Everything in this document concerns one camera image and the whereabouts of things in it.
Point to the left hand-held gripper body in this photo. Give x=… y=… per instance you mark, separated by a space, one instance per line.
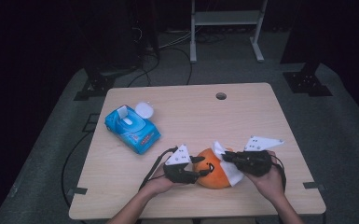
x=178 y=157

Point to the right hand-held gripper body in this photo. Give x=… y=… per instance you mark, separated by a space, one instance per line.
x=255 y=163

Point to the orange plush toy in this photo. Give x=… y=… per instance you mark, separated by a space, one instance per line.
x=213 y=180

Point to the white wet wipe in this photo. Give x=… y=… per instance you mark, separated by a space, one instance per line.
x=233 y=174

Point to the blue wet wipe pack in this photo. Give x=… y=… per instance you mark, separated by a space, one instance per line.
x=133 y=132

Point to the person's right hand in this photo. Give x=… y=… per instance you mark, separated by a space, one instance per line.
x=269 y=183

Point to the person's left hand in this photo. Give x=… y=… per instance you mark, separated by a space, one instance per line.
x=157 y=183

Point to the black tape strip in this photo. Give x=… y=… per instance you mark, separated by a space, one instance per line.
x=314 y=185
x=77 y=190

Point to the black stand base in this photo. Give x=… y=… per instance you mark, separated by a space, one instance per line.
x=306 y=82
x=98 y=85

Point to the white metal stand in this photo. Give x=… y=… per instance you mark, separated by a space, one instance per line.
x=227 y=17

